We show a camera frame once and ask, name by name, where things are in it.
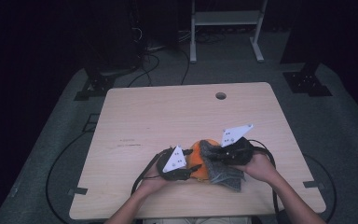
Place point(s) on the black stand base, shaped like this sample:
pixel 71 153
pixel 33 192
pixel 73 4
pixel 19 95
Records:
pixel 306 82
pixel 98 85

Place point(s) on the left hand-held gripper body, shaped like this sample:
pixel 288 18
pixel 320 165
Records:
pixel 174 161

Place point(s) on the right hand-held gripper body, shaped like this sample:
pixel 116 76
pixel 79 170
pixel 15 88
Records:
pixel 239 149

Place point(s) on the black tape strip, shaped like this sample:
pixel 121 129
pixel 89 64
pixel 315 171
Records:
pixel 313 184
pixel 78 191

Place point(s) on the person's left hand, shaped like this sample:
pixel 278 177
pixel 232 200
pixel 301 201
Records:
pixel 152 183

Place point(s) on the grey cloth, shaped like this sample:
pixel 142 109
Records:
pixel 223 174

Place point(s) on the person's right hand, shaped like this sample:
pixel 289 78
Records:
pixel 259 168

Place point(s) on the dark equipment cabinet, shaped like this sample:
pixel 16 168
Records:
pixel 112 34

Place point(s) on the orange plush toy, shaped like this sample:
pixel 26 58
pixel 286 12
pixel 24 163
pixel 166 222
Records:
pixel 195 158

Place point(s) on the white metal stand frame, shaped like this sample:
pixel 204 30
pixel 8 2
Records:
pixel 227 18

